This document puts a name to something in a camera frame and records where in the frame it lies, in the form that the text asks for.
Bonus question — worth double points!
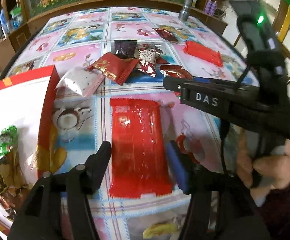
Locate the red white patterned snack packet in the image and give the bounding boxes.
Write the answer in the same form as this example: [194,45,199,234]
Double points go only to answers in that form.
[134,44,163,77]

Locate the large red wafer packet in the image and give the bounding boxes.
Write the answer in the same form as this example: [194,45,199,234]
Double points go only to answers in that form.
[109,98,173,198]

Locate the small red wafer packet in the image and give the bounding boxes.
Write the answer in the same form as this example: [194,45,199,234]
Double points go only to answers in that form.
[183,41,223,67]

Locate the dark purple snack packet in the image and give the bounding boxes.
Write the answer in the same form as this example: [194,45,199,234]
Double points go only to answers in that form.
[114,40,137,59]

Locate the white speckled snack packet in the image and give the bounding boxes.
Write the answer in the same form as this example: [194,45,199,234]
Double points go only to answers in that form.
[56,67,105,98]

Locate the brown gold candy packet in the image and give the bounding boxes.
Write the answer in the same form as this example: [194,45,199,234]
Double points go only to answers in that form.
[0,152,31,220]

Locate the green candy packet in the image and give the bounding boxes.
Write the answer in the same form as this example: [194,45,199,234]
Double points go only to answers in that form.
[0,125,18,156]

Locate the dark red jujube snack packet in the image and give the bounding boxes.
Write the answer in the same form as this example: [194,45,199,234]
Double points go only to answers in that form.
[160,64,193,80]

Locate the dark brown chocolate bar packet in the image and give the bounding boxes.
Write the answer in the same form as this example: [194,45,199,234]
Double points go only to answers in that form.
[154,28,179,43]

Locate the right hand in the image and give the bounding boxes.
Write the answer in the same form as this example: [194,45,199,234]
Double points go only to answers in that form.
[237,129,290,203]

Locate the floral plastic tablecloth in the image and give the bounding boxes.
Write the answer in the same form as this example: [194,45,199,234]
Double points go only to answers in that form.
[9,7,246,239]

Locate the silver flashlight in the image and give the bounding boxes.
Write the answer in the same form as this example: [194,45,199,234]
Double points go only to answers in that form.
[178,0,193,21]

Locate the purple spray cans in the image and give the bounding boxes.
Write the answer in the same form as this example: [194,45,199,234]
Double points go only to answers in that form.
[204,0,217,16]

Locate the red shallow gift box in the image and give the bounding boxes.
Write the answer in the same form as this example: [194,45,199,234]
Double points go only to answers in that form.
[0,64,60,239]

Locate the blue thermos bottle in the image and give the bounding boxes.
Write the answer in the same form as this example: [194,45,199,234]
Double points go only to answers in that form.
[0,9,8,36]

